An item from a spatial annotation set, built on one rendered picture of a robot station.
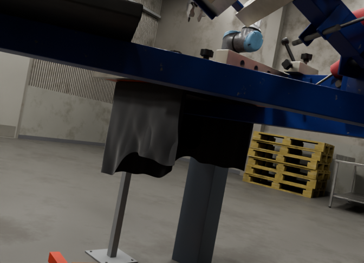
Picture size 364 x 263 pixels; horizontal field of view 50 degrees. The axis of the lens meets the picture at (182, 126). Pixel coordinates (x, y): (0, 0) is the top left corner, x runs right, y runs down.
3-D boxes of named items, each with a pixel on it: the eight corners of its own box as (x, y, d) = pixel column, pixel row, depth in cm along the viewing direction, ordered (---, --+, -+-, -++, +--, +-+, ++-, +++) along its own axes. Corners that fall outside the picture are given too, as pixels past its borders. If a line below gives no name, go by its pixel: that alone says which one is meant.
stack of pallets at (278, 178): (327, 196, 765) (336, 146, 766) (313, 199, 684) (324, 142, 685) (260, 180, 846) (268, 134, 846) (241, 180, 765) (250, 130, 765)
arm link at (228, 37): (229, 56, 247) (233, 36, 247) (245, 56, 236) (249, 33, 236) (216, 51, 239) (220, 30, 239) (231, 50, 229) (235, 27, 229)
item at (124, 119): (99, 172, 176) (117, 81, 176) (107, 172, 179) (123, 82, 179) (162, 198, 142) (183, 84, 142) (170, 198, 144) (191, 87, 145)
